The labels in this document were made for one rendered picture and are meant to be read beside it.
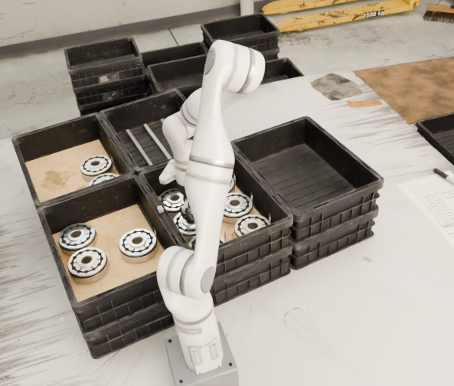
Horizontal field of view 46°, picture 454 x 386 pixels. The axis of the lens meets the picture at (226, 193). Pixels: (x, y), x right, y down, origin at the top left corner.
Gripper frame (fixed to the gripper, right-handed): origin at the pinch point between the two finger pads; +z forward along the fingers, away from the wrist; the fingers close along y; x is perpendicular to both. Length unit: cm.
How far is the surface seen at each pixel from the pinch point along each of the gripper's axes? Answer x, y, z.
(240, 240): -18.0, -13.0, -7.6
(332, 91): -22, 103, 15
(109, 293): 6.1, -37.4, -7.8
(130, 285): 2.5, -33.8, -7.8
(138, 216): 17.4, -2.3, 2.3
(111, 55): 114, 150, 35
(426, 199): -64, 42, 15
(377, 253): -51, 14, 15
